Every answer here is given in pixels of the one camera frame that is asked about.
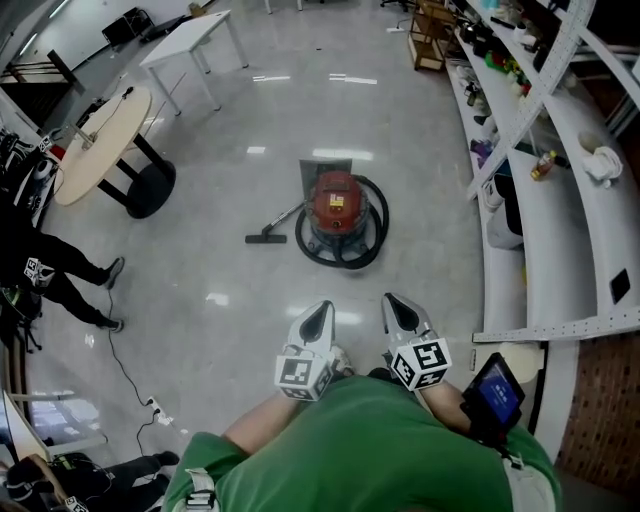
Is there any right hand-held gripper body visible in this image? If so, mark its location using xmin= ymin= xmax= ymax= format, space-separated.
xmin=387 ymin=329 xmax=453 ymax=393

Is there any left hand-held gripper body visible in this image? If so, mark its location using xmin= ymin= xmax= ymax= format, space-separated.
xmin=273 ymin=342 xmax=340 ymax=403

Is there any red vacuum cleaner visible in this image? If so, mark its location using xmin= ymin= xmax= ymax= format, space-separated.
xmin=244 ymin=170 xmax=391 ymax=272

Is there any person's right forearm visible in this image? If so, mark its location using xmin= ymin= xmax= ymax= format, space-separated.
xmin=417 ymin=382 xmax=474 ymax=437

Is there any white shoulder bag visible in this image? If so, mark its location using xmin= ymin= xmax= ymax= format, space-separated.
xmin=501 ymin=449 xmax=557 ymax=512

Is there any black forearm screen device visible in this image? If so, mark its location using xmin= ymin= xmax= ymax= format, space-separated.
xmin=459 ymin=351 xmax=527 ymax=444

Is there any person's left forearm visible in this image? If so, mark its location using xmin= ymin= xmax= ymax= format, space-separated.
xmin=221 ymin=392 xmax=309 ymax=457

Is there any person's left shoe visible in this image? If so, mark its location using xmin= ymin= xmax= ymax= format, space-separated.
xmin=328 ymin=344 xmax=357 ymax=377

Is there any white bucket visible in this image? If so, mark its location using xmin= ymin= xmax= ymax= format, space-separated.
xmin=492 ymin=342 xmax=545 ymax=387

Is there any person's green shirt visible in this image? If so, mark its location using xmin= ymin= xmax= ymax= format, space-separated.
xmin=160 ymin=374 xmax=565 ymax=512

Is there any white black small appliance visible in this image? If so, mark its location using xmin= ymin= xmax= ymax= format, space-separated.
xmin=481 ymin=172 xmax=507 ymax=214

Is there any grey flat board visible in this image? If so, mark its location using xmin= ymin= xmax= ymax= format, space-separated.
xmin=298 ymin=158 xmax=354 ymax=201

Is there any white shelving rack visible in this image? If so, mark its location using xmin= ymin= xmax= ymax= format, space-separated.
xmin=446 ymin=0 xmax=640 ymax=469

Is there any purple cloth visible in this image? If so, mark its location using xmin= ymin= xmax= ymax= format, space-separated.
xmin=469 ymin=138 xmax=495 ymax=170

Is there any amber drink bottle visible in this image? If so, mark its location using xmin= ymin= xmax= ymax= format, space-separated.
xmin=529 ymin=150 xmax=559 ymax=182

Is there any black flat phone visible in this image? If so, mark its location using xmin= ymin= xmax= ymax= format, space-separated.
xmin=608 ymin=267 xmax=633 ymax=306

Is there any colourful toy pile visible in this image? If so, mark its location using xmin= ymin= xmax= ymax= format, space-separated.
xmin=482 ymin=49 xmax=532 ymax=87

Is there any round wooden table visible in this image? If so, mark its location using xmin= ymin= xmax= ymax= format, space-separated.
xmin=51 ymin=85 xmax=177 ymax=220

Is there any metal stand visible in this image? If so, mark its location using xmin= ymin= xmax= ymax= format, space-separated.
xmin=73 ymin=125 xmax=103 ymax=153

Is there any wooden cart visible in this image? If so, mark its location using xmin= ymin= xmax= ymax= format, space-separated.
xmin=406 ymin=0 xmax=458 ymax=73

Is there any white rectangular table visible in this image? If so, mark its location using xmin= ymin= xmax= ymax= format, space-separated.
xmin=138 ymin=9 xmax=250 ymax=118

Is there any black equipment case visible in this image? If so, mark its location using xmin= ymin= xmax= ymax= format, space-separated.
xmin=101 ymin=6 xmax=154 ymax=50

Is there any dark stair railing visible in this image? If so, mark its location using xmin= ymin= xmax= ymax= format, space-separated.
xmin=0 ymin=48 xmax=87 ymax=104

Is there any white shoulder strap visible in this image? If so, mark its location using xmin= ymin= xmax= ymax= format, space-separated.
xmin=183 ymin=467 xmax=220 ymax=512

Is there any black floor cable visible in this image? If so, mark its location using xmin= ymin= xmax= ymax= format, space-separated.
xmin=106 ymin=287 xmax=169 ymax=454

